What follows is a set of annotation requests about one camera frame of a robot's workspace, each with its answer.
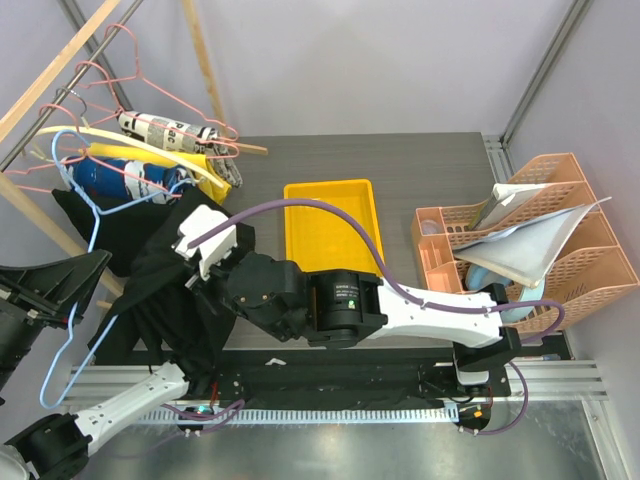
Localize black trousers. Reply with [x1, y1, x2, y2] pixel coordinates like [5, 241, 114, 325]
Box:
[52, 188, 236, 397]

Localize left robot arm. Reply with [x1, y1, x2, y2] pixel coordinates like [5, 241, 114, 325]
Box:
[1, 250, 189, 479]

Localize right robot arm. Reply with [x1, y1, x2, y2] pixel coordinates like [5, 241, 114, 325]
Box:
[224, 252, 521, 387]

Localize cream plastic hanger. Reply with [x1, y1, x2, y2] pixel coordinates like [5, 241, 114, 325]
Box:
[35, 125, 224, 188]

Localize newspaper print trousers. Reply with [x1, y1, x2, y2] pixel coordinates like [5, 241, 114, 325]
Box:
[117, 111, 243, 188]

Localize blue white patterned garment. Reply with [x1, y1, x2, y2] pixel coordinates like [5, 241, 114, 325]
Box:
[61, 155, 194, 204]

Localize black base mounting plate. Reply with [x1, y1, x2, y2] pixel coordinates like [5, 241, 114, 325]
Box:
[92, 334, 574, 411]

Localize yellow garment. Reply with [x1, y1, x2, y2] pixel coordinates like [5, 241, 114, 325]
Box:
[88, 143, 232, 204]

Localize yellow plastic tray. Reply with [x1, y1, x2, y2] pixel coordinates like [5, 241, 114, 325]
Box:
[283, 179, 384, 275]

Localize peach compartment desk organizer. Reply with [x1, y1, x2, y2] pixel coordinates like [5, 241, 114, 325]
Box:
[411, 204, 480, 294]

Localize light blue headphones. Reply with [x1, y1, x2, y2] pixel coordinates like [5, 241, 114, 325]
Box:
[465, 264, 545, 304]

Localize white papers in rack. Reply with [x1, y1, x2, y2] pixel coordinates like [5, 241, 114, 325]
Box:
[452, 198, 608, 288]

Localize peach file rack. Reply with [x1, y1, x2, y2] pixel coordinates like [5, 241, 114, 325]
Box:
[441, 153, 639, 330]

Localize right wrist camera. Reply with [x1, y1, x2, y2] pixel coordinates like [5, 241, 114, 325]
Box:
[172, 204, 238, 281]

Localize wooden clothes rack frame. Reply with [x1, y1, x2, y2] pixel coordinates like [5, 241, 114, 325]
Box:
[0, 0, 270, 311]

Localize pink wire hanger with newsprint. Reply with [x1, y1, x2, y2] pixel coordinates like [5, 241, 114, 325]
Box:
[80, 60, 240, 161]

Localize empty pink wire hanger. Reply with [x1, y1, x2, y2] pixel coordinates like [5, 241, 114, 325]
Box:
[74, 22, 237, 138]

